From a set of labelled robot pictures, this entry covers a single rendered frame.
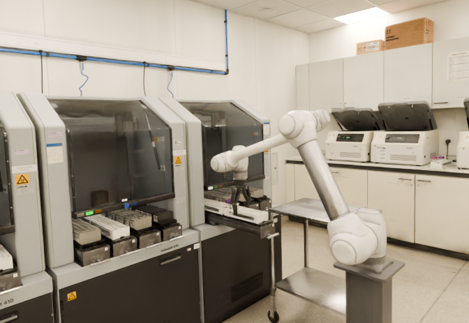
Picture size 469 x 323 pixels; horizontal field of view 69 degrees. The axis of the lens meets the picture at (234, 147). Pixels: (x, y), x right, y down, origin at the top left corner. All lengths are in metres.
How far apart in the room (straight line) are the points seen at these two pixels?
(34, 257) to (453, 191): 3.53
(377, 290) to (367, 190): 2.51
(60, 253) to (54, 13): 1.91
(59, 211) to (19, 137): 0.40
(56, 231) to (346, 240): 1.36
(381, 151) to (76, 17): 3.29
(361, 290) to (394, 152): 2.43
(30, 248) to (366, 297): 1.60
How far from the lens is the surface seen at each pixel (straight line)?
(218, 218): 2.29
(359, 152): 4.24
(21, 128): 1.83
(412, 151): 4.03
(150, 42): 3.47
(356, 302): 1.93
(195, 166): 2.27
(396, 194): 4.14
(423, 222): 4.12
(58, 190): 1.89
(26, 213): 1.87
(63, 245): 1.95
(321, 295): 2.48
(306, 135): 1.64
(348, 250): 1.57
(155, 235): 2.07
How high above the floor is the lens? 1.43
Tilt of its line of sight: 4 degrees down
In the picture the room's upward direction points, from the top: 2 degrees counter-clockwise
